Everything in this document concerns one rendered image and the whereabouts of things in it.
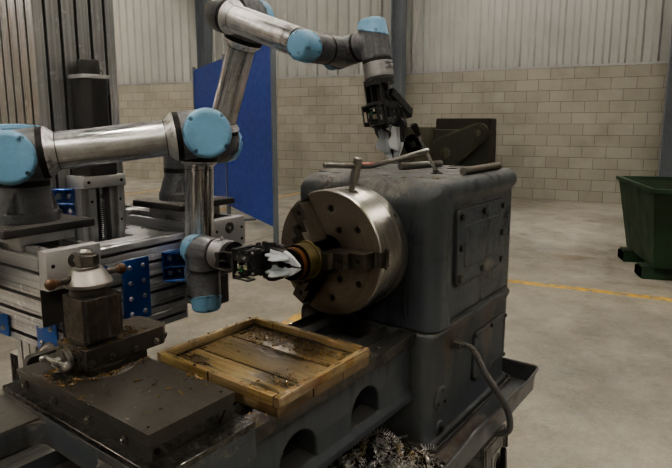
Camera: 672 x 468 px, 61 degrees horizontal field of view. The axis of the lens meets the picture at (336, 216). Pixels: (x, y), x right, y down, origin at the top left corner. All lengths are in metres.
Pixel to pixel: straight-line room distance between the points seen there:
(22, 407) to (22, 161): 0.50
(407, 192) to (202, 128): 0.52
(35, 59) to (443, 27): 10.51
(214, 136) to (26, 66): 0.63
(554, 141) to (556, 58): 1.49
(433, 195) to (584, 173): 9.88
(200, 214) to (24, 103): 0.60
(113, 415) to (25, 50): 1.13
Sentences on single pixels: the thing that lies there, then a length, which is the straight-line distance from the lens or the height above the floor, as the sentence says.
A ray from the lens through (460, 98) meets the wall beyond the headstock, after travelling 11.55.
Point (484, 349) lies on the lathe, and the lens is 1.85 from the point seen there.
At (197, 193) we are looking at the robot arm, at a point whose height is 1.22.
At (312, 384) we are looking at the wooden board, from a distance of 1.15.
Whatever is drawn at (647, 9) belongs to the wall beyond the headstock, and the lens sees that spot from 11.43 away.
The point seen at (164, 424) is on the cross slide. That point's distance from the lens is 0.90.
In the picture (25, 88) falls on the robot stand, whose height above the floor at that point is 1.49.
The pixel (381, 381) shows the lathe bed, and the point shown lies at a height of 0.78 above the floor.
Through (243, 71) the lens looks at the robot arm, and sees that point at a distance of 1.83.
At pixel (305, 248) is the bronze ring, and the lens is 1.30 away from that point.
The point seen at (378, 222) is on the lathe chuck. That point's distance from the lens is 1.34.
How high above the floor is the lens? 1.39
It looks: 9 degrees down
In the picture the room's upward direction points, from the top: straight up
